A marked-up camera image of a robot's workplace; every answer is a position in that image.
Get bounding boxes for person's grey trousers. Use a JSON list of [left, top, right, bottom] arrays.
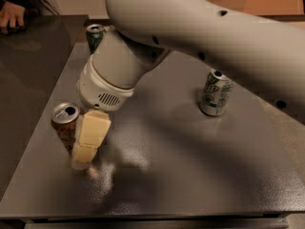
[[26, 0, 61, 15]]

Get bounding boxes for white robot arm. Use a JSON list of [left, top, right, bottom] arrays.
[[78, 0, 305, 122]]

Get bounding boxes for green soda can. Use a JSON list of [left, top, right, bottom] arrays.
[[86, 24, 106, 53]]

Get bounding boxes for orange soda can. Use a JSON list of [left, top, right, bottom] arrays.
[[51, 102, 84, 154]]

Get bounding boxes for person's hand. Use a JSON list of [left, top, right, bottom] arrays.
[[0, 1, 25, 34]]

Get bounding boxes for silver green 7up can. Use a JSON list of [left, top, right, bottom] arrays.
[[199, 70, 234, 116]]

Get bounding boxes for dark side table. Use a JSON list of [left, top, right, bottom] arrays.
[[0, 15, 88, 197]]

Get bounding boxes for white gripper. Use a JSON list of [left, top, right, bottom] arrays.
[[71, 55, 134, 170]]

